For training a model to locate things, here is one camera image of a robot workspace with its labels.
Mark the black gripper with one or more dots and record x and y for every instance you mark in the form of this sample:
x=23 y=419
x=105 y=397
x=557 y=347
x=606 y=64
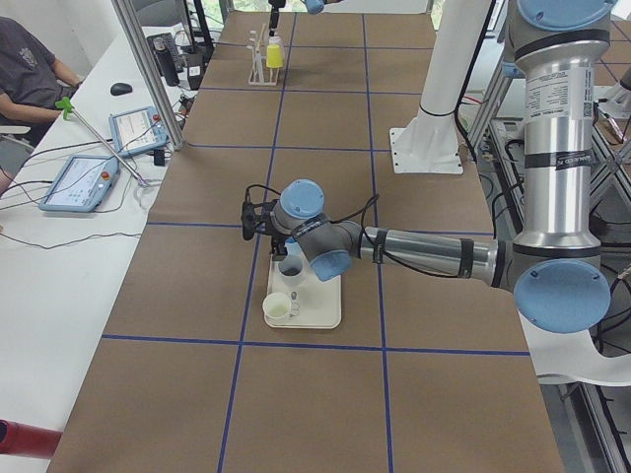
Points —
x=279 y=240
x=276 y=7

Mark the blue plastic cup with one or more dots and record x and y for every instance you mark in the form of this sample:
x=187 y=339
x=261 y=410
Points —
x=292 y=246

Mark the yellow plastic cup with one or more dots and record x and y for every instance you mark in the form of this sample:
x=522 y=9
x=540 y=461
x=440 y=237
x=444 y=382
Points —
x=275 y=56

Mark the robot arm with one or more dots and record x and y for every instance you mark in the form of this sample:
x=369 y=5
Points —
x=350 y=79
x=313 y=7

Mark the grey plastic cup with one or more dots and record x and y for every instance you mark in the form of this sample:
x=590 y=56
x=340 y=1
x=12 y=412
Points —
x=291 y=270

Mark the cream plastic cup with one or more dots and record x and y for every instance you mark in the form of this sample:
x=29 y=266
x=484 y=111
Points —
x=276 y=308

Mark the cream plastic tray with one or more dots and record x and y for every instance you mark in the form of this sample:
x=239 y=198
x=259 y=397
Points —
x=315 y=304

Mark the black computer mouse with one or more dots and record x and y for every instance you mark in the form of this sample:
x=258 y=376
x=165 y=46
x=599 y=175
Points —
x=120 y=89

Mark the blue teach pendant far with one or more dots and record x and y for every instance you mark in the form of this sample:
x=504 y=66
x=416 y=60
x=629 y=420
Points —
x=137 y=131

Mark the blue teach pendant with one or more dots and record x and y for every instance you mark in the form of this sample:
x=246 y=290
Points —
x=81 y=185
x=137 y=131

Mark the blue teach pendant near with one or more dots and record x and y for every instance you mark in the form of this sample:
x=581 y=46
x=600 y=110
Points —
x=81 y=185

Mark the green tipped grabber stick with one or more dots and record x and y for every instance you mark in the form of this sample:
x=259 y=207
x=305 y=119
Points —
x=68 y=109

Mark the seated person grey shirt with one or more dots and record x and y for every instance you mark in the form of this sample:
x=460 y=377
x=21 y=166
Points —
x=33 y=80

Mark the red cylinder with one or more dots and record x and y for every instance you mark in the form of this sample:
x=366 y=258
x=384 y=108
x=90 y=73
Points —
x=28 y=441

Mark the white wire cup rack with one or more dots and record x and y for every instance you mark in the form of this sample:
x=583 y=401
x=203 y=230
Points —
x=259 y=74

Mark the aluminium frame post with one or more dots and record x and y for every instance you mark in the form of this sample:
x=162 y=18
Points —
x=145 y=61

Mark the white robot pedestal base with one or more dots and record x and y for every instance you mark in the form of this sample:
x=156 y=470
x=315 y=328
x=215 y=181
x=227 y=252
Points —
x=429 y=143

